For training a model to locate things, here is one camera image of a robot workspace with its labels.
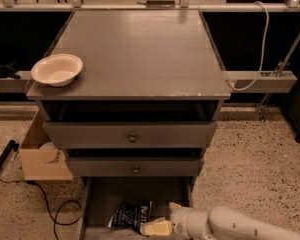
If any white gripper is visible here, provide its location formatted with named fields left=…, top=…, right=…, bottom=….
left=140, top=202, right=195, bottom=239

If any blue chip bag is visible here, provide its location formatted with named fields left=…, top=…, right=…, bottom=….
left=108, top=201, right=152, bottom=233

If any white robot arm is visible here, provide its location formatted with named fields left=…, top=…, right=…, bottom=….
left=140, top=203, right=300, bottom=240

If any bottom grey open drawer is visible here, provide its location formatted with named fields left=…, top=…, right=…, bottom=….
left=76, top=177, right=193, bottom=240

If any middle grey drawer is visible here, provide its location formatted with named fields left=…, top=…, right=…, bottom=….
left=66, top=157, right=204, bottom=177

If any grey wooden drawer cabinet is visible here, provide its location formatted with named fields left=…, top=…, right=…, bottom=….
left=25, top=9, right=232, bottom=185

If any top grey drawer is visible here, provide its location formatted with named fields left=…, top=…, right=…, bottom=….
left=43, top=122, right=216, bottom=149

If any cardboard box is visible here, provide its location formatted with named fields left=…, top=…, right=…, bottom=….
left=19, top=112, right=73, bottom=181

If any black pole on floor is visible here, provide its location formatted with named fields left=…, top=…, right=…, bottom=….
left=0, top=140, right=19, bottom=169

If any white bowl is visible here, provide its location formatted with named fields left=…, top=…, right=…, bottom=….
left=30, top=54, right=83, bottom=87

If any white hanging cable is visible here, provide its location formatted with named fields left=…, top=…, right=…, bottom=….
left=229, top=0, right=271, bottom=92

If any black floor cable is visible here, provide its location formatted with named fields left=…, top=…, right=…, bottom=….
left=0, top=174, right=82, bottom=240

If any black object on rail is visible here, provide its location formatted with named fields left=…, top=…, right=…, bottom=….
left=0, top=63, right=20, bottom=79

